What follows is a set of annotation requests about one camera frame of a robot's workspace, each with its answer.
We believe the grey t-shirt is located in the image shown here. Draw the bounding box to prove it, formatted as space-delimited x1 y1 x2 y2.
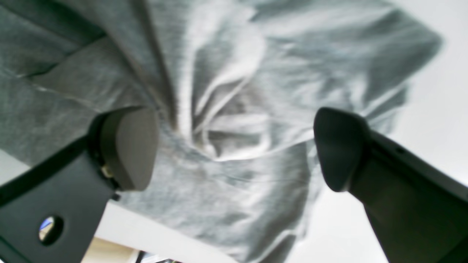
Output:
0 0 442 263

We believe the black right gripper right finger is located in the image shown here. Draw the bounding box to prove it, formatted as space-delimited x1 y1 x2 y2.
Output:
314 107 468 263

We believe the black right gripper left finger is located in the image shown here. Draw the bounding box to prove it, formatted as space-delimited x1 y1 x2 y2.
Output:
0 107 158 263

